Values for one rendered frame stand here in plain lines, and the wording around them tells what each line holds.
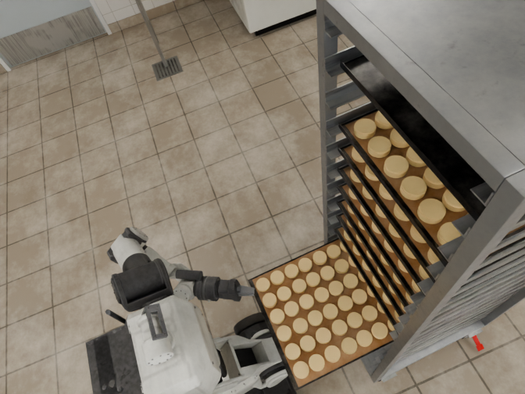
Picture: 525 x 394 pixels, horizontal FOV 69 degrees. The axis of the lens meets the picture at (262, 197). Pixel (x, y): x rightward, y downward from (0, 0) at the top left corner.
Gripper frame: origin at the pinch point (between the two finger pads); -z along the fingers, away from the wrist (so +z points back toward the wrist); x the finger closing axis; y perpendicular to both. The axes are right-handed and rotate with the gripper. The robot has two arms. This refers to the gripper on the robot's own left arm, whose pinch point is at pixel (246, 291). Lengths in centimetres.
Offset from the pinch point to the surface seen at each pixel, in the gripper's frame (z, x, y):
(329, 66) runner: -30, 80, 22
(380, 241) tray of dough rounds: -43, 35, 6
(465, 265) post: -51, 74, -16
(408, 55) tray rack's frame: -41, 95, 6
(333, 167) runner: -30, 45, 23
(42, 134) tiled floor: 218, -84, 148
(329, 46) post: -30, 85, 22
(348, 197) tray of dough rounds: -35, 35, 19
